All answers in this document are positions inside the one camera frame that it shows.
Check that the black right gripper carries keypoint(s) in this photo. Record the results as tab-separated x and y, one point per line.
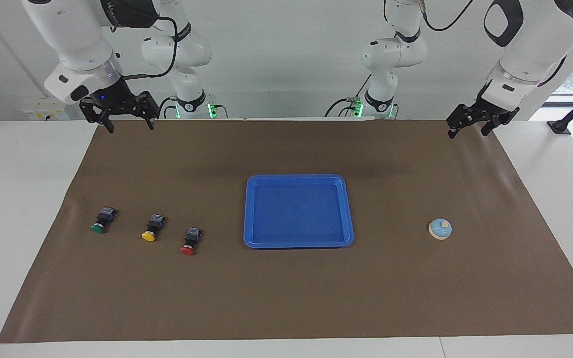
116	102

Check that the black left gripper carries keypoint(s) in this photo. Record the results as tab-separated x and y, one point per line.
485	113

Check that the green push button switch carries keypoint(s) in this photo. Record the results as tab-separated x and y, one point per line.
102	220

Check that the yellow push button switch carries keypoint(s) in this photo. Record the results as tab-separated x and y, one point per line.
152	227

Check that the red push button switch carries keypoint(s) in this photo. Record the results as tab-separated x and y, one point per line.
191	240

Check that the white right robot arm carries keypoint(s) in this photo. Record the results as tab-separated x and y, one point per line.
80	40

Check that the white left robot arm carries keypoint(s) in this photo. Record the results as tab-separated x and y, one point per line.
530	44

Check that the light blue desk bell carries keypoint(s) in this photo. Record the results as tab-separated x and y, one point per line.
439	228

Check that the blue plastic tray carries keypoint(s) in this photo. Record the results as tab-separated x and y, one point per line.
297	214

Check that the brown table mat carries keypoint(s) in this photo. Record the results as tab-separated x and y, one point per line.
286	298

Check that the white wall socket box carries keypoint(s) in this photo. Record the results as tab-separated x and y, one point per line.
43	110

